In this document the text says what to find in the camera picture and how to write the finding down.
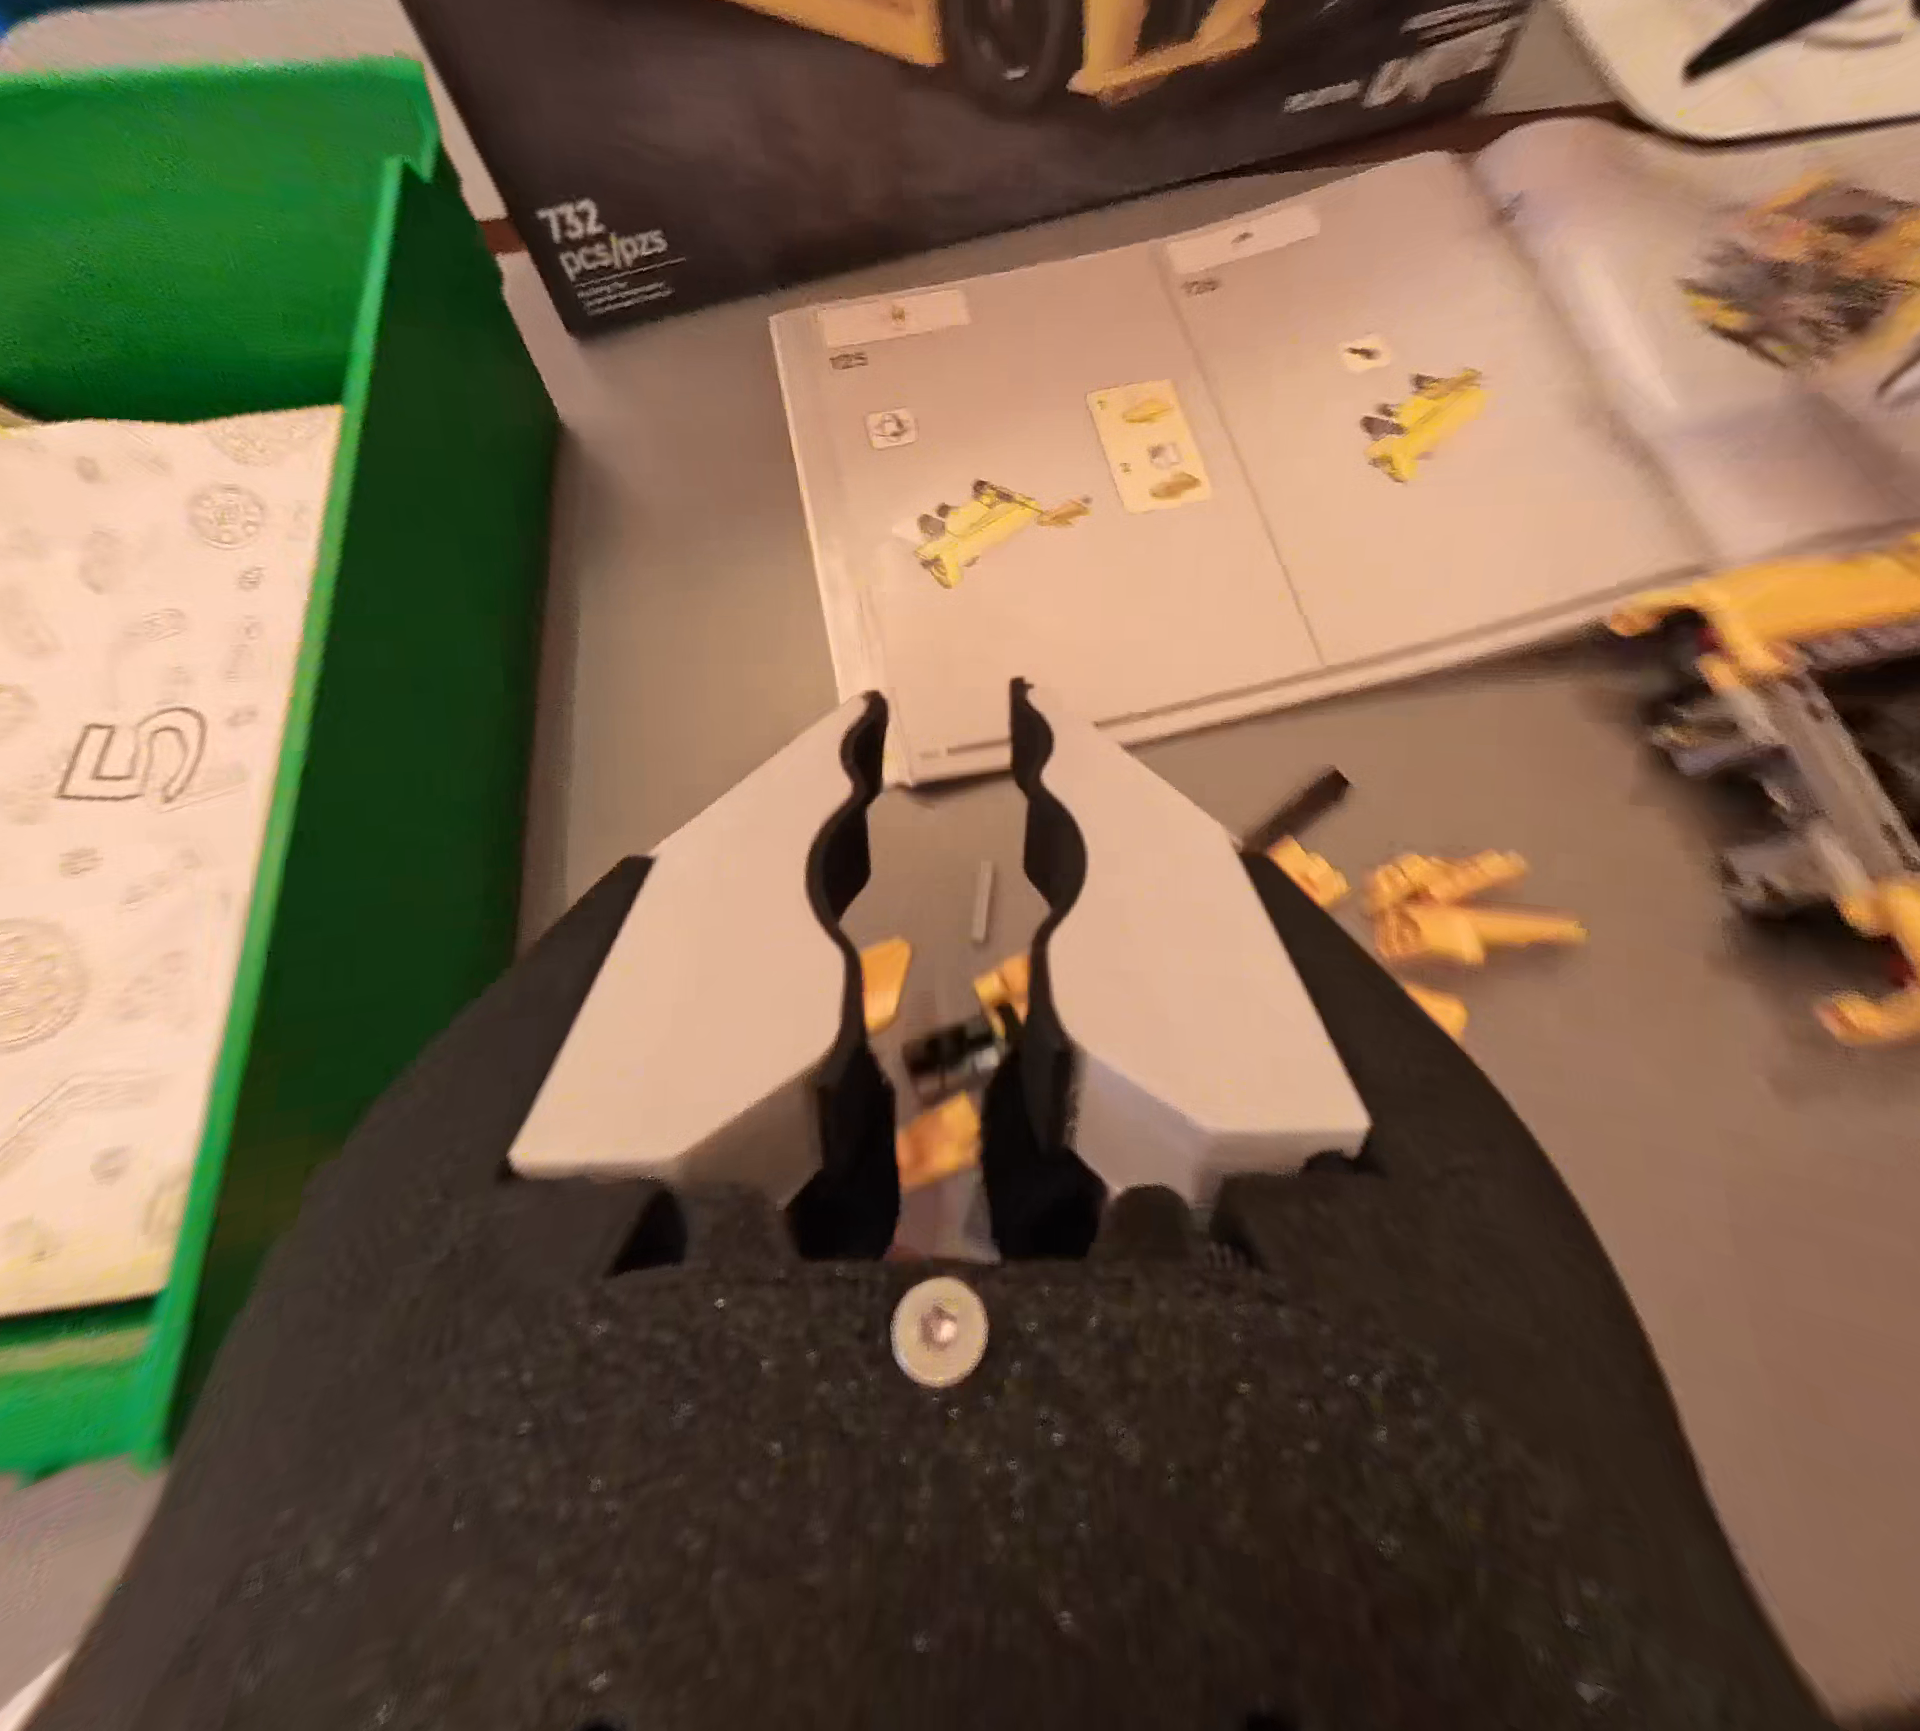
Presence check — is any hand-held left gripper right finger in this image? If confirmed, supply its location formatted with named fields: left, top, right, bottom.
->
left=1001, top=682, right=1376, bottom=1260

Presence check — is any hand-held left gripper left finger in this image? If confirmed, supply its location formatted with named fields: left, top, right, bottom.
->
left=510, top=692, right=903, bottom=1260

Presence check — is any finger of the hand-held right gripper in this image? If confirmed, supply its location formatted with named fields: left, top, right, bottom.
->
left=1680, top=0, right=1920, bottom=91

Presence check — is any pile of yellow brick pieces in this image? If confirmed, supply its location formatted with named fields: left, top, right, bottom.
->
left=856, top=766, right=1592, bottom=1194

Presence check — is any yellow brick car model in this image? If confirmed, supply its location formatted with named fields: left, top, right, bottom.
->
left=1606, top=543, right=1920, bottom=1052

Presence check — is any grey desk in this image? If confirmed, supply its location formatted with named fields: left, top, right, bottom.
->
left=0, top=0, right=1920, bottom=1731

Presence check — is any green plastic bin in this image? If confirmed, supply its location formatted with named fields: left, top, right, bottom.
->
left=0, top=63, right=564, bottom=1482

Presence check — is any open instruction booklet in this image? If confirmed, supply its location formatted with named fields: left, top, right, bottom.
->
left=772, top=113, right=1920, bottom=792

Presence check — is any patterned paper bag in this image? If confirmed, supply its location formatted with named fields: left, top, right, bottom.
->
left=0, top=407, right=349, bottom=1320

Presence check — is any toy car box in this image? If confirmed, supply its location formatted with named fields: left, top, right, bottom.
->
left=301, top=0, right=1638, bottom=343

